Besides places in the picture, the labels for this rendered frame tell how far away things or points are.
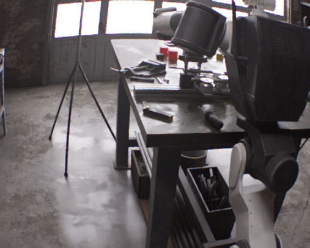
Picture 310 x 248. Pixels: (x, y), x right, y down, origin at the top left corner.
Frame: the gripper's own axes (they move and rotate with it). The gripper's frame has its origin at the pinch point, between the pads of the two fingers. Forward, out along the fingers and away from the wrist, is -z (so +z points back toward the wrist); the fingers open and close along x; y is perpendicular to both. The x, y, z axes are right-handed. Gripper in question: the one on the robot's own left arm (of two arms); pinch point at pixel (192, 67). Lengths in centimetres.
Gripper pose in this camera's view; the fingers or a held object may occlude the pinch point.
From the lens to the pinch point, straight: 156.8
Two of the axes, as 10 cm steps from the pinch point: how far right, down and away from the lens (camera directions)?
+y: -1.7, -4.0, 9.0
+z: 0.6, -9.2, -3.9
